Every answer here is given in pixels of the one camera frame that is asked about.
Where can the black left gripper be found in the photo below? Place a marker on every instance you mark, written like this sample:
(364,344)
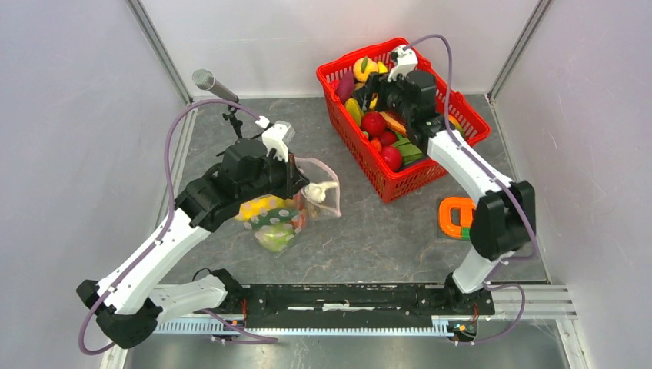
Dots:
(294,179)

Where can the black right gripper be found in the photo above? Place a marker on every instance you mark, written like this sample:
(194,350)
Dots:
(377,84)

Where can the purple sweet potato toy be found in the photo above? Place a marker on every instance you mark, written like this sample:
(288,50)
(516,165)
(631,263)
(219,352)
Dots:
(345,87)

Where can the white mushroom toy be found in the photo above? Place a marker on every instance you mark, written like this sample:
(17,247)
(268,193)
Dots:
(316,192)

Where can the red apple toy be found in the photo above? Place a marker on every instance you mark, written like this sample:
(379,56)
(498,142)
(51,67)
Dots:
(373,123)

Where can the green cucumber toy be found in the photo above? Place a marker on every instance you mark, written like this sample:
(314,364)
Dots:
(271,217)

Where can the clear pink zip top bag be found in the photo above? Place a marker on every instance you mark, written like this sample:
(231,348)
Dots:
(316,171)

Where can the yellow banana bunch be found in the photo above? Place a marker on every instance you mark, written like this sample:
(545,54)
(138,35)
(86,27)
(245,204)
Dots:
(260,205)

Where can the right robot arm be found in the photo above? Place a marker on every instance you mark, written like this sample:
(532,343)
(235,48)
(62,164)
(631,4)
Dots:
(504,217)

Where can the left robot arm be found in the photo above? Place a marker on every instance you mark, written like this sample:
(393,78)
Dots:
(125,304)

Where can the yellow green starfruit toy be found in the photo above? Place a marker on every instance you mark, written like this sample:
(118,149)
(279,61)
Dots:
(354,110)

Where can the papaya slice toy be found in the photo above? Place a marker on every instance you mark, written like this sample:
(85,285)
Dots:
(394,124)

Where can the red pepper toy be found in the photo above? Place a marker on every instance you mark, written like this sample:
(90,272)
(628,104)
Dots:
(387,138)

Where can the red tomato toy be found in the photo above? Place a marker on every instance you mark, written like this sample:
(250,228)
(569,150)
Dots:
(392,157)

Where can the red plastic basket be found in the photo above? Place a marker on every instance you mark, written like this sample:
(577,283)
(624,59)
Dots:
(388,184)

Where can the green leaf vegetable toy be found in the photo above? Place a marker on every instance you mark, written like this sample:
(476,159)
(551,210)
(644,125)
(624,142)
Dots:
(409,152)

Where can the black microphone tripod stand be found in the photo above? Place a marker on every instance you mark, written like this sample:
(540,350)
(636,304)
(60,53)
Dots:
(236,124)

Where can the grey microphone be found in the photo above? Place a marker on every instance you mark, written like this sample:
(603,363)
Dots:
(205,80)

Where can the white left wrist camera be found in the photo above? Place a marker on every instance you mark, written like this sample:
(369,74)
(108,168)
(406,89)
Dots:
(276,137)

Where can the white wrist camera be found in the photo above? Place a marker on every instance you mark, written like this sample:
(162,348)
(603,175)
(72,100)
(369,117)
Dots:
(276,137)
(405,61)

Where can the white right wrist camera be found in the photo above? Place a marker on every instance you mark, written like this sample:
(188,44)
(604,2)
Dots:
(405,61)

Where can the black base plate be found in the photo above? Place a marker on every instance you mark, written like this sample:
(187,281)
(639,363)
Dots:
(375,305)

